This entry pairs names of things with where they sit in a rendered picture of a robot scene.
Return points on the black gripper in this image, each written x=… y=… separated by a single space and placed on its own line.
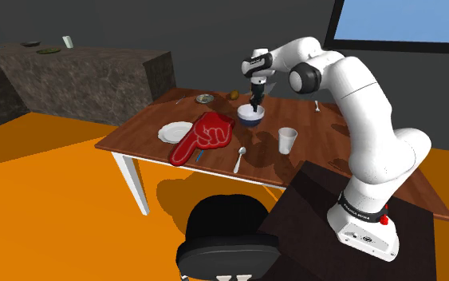
x=256 y=93

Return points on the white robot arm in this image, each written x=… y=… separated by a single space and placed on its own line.
x=368 y=116

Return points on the brown potato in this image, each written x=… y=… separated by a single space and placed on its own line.
x=234 y=95

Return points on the white and blue bowl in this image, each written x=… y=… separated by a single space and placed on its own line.
x=250 y=116

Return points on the small grey dish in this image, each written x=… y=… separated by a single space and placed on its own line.
x=204 y=99

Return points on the white cup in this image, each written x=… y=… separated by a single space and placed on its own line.
x=286 y=140

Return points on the white fork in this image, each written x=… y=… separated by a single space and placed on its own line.
x=317 y=106

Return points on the silver spoon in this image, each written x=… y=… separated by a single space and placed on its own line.
x=239 y=157

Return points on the red foam pointing hand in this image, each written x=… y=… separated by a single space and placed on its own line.
x=204 y=136

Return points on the wooden table with white legs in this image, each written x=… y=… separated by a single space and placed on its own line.
x=317 y=132

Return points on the silver knife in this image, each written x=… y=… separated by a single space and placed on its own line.
x=180 y=100

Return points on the blue pen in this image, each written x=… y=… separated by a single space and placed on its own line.
x=199 y=156

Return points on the white plate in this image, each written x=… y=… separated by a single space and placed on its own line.
x=173 y=132

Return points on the black office chair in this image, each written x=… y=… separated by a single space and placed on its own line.
x=224 y=233

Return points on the dark robot stand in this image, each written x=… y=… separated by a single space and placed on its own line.
x=313 y=233

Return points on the dark marble kitchen counter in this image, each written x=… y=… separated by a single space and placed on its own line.
x=72 y=85

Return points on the window with black frame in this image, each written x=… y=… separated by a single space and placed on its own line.
x=399 y=23

